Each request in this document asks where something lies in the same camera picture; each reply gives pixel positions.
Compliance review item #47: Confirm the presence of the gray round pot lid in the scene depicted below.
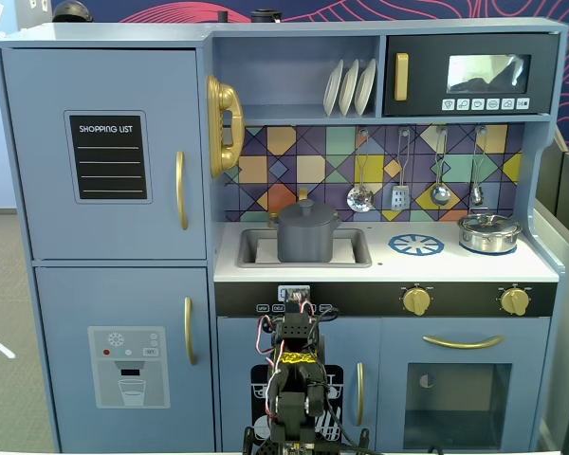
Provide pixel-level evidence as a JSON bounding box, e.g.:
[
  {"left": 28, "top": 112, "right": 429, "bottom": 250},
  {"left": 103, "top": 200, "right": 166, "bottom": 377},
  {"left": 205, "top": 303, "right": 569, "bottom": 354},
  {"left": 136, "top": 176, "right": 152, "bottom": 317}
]
[{"left": 278, "top": 198, "right": 337, "bottom": 228}]

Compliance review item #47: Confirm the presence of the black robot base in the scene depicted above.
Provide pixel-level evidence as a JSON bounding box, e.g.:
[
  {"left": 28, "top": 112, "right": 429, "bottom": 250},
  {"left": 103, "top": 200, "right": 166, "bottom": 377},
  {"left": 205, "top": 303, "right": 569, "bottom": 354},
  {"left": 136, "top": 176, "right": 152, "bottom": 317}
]
[{"left": 241, "top": 425, "right": 376, "bottom": 455}]

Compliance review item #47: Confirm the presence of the steel pot with lid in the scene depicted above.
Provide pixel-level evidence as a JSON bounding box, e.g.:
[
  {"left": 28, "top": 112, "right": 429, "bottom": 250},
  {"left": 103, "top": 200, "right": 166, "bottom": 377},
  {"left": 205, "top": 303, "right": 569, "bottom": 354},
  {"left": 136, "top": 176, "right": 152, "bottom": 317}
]
[{"left": 457, "top": 211, "right": 523, "bottom": 255}]

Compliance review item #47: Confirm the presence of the gray plastic pot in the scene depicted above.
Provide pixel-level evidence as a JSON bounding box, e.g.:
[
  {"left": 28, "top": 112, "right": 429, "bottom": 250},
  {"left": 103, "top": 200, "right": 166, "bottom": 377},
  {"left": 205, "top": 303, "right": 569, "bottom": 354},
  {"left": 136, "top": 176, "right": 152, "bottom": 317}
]
[{"left": 269, "top": 213, "right": 342, "bottom": 264}]

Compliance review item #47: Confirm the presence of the gold toy faucet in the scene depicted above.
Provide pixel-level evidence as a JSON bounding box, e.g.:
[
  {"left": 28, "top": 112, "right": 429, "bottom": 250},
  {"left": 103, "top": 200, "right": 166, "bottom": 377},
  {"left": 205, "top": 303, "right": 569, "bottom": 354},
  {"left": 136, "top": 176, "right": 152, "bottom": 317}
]
[{"left": 266, "top": 187, "right": 339, "bottom": 228}]

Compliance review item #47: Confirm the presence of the gray toy sink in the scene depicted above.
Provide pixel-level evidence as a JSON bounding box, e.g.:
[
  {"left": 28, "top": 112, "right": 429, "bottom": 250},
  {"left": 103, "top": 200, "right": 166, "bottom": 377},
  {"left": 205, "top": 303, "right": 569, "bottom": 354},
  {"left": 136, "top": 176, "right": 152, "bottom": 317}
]
[{"left": 237, "top": 227, "right": 373, "bottom": 269}]

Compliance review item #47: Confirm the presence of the metal skimmer spoon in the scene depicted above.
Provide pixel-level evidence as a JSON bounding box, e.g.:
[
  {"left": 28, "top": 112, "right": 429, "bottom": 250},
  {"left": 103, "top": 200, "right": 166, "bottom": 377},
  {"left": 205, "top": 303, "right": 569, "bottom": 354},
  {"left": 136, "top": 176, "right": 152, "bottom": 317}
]
[{"left": 345, "top": 127, "right": 376, "bottom": 213}]

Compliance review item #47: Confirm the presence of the gold toy telephone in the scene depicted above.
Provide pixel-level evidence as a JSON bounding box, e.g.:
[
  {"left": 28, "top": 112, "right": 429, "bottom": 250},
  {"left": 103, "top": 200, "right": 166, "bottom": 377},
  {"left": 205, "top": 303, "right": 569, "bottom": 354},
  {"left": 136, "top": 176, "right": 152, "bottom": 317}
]
[{"left": 206, "top": 74, "right": 246, "bottom": 179}]

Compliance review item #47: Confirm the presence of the metal slotted spatula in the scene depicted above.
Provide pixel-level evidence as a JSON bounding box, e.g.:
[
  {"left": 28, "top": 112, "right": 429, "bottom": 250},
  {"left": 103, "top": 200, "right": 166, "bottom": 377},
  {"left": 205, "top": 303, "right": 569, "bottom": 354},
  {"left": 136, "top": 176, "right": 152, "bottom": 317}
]
[{"left": 391, "top": 126, "right": 413, "bottom": 212}]

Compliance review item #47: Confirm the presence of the blue dishwasher door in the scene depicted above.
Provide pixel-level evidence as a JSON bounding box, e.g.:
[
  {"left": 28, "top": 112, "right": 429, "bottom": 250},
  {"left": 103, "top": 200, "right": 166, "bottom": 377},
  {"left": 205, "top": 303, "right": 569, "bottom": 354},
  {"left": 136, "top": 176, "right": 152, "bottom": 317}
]
[{"left": 216, "top": 316, "right": 381, "bottom": 452}]

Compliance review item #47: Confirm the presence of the white plate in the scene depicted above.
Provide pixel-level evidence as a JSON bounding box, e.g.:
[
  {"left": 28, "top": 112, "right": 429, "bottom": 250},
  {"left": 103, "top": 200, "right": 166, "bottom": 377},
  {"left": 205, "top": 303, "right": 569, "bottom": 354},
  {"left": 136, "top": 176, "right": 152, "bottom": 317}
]
[
  {"left": 338, "top": 58, "right": 360, "bottom": 118},
  {"left": 322, "top": 58, "right": 345, "bottom": 118},
  {"left": 353, "top": 58, "right": 377, "bottom": 117}
]

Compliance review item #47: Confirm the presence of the gold stove knob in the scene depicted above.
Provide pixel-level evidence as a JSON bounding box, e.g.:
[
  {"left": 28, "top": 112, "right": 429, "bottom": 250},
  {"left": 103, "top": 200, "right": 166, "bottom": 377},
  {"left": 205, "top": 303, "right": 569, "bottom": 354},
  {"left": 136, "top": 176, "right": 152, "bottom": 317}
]
[
  {"left": 401, "top": 286, "right": 432, "bottom": 316},
  {"left": 499, "top": 286, "right": 531, "bottom": 316}
]

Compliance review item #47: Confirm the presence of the metal ladle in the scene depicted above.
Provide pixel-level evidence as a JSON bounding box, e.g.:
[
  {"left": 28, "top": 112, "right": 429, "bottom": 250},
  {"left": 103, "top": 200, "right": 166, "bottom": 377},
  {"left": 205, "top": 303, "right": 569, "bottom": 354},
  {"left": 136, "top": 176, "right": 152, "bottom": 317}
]
[{"left": 429, "top": 125, "right": 452, "bottom": 207}]

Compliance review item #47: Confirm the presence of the blue toy kitchen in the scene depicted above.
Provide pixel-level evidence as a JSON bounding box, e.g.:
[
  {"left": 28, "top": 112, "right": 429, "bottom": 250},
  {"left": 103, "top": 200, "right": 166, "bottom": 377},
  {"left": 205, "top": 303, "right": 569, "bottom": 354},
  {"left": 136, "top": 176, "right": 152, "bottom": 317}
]
[{"left": 0, "top": 17, "right": 569, "bottom": 454}]

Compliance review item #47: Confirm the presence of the blue oven door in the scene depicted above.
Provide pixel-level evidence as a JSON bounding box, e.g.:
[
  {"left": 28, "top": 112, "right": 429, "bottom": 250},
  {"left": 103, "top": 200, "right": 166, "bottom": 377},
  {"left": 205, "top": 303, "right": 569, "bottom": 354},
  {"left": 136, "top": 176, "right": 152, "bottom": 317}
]
[{"left": 379, "top": 317, "right": 551, "bottom": 451}]

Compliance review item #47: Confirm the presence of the black shopping list board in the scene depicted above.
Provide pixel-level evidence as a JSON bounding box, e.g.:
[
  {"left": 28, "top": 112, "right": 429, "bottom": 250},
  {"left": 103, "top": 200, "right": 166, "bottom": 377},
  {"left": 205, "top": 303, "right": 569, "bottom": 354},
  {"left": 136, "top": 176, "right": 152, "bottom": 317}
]
[{"left": 64, "top": 110, "right": 153, "bottom": 205}]

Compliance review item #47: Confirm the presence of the small metal whisk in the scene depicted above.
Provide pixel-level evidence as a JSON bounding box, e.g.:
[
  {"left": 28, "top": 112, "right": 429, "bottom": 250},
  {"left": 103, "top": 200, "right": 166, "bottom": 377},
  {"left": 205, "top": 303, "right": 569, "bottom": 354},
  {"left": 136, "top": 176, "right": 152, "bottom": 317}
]
[{"left": 469, "top": 125, "right": 487, "bottom": 207}]

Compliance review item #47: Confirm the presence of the black microwave door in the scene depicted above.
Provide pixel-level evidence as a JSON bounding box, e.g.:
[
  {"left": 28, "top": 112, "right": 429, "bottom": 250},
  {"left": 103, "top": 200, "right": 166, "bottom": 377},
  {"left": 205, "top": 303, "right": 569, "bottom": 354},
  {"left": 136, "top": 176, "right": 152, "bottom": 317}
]
[{"left": 382, "top": 32, "right": 561, "bottom": 118}]

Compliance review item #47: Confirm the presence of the blue freezer door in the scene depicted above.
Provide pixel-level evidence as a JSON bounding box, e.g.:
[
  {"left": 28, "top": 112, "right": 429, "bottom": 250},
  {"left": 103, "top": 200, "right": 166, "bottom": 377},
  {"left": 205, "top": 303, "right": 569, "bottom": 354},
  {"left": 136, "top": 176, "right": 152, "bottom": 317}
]
[{"left": 33, "top": 266, "right": 217, "bottom": 454}]

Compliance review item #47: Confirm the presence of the blue fridge door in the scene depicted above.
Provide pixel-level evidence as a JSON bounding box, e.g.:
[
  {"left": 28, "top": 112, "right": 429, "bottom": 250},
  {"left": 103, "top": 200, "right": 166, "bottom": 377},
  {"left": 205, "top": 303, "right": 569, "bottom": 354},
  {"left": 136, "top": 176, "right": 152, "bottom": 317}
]
[{"left": 0, "top": 46, "right": 208, "bottom": 261}]

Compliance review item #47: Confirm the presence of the black helmet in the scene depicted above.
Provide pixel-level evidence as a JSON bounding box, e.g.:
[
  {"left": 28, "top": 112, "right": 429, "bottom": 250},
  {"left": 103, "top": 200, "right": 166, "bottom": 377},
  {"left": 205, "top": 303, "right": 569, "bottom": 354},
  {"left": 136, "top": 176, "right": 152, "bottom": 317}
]
[{"left": 51, "top": 0, "right": 95, "bottom": 23}]

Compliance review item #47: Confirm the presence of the gold fridge door handle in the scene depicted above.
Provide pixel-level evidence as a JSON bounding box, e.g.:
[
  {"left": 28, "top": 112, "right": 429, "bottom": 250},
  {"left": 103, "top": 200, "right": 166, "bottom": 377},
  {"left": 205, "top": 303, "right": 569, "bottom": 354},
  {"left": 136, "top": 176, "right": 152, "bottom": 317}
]
[{"left": 175, "top": 150, "right": 190, "bottom": 231}]

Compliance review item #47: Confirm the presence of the gold freezer door handle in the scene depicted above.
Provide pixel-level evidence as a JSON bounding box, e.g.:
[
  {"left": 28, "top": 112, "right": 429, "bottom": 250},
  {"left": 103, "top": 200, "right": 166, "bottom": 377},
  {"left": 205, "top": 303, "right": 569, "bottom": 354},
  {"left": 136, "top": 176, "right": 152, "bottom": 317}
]
[{"left": 183, "top": 296, "right": 198, "bottom": 366}]

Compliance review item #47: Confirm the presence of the red white servo wire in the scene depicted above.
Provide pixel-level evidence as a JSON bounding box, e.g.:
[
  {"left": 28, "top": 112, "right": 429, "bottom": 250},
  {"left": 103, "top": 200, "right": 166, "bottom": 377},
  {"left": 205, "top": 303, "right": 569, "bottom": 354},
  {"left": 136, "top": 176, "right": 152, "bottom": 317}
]
[{"left": 254, "top": 292, "right": 324, "bottom": 437}]

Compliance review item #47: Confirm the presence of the gold dishwasher door handle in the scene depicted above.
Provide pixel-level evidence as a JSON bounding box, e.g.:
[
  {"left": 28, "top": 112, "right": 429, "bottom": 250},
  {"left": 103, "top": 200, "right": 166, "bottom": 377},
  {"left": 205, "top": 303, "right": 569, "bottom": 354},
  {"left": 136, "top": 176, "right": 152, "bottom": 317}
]
[{"left": 356, "top": 362, "right": 365, "bottom": 427}]

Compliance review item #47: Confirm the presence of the gold microwave handle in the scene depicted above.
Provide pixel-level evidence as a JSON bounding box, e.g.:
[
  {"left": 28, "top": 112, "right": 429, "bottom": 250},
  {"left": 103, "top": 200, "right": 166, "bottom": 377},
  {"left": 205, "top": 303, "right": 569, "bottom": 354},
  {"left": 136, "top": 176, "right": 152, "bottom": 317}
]
[{"left": 394, "top": 52, "right": 410, "bottom": 102}]

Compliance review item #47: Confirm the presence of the black cable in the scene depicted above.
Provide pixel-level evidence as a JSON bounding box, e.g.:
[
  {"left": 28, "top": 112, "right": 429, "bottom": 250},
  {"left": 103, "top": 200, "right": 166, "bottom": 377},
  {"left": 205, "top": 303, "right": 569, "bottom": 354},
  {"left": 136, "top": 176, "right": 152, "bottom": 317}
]
[{"left": 312, "top": 306, "right": 347, "bottom": 449}]

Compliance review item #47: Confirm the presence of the gold oven door handle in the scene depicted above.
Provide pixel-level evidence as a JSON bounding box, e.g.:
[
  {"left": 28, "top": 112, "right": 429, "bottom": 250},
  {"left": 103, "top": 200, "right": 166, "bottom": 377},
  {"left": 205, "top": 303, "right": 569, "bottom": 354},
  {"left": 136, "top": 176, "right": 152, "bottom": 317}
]
[{"left": 422, "top": 334, "right": 505, "bottom": 351}]

